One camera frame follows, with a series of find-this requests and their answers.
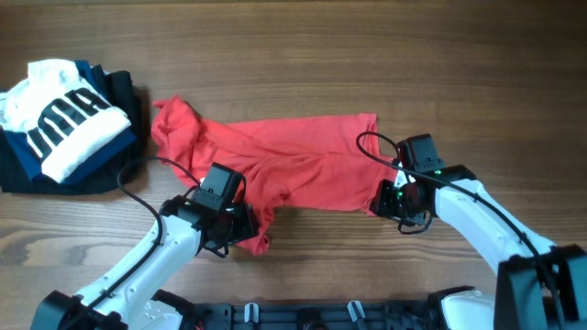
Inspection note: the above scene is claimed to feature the red t-shirt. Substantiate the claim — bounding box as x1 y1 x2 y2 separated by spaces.
150 95 397 255

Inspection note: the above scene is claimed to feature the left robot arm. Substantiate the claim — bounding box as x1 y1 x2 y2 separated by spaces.
31 195 259 329

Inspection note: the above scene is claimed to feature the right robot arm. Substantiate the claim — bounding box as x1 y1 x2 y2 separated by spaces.
370 165 586 329

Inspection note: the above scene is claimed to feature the black folded garment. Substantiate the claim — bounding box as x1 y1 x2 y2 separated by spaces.
1 60 148 195

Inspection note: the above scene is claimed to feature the blue folded garment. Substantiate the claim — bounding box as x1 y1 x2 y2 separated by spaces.
3 60 138 186

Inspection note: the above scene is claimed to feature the right black cable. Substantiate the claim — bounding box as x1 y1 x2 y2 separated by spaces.
355 131 565 330

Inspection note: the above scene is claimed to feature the black cable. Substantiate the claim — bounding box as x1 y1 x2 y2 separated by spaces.
355 131 565 330
59 156 203 330

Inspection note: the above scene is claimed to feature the left black cable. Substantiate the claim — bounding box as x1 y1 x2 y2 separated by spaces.
59 156 203 330

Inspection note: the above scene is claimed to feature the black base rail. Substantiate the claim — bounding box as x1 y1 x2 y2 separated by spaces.
186 300 442 330

